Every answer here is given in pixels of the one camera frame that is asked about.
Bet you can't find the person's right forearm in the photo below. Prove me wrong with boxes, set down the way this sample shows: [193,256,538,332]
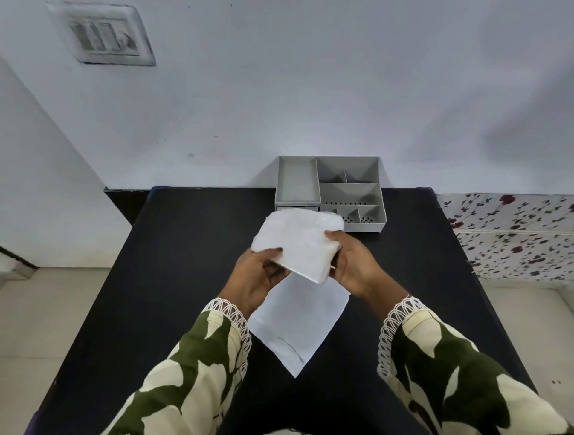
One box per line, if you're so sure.
[359,275,572,435]

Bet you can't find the person's left forearm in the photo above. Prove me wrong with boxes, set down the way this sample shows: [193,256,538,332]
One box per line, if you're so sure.
[101,297,253,435]

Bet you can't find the floral patterned cloth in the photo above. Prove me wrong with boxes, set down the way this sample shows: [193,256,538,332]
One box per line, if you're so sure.
[437,194,574,282]

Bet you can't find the person's right hand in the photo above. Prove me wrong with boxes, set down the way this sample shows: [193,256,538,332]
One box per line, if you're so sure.
[325,230,392,300]

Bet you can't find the person's left hand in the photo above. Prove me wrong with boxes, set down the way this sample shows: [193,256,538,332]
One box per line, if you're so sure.
[218,247,291,315]

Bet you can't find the white paper sheet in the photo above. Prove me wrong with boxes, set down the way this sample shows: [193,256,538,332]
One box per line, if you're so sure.
[247,272,351,378]

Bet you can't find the grey plastic organizer tray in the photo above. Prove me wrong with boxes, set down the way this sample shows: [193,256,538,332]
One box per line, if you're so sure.
[274,156,387,234]

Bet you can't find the white cloth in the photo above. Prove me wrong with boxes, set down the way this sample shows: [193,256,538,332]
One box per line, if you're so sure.
[251,208,345,285]

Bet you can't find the white wall switch panel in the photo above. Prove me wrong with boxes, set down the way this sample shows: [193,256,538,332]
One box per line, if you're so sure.
[46,1,157,67]

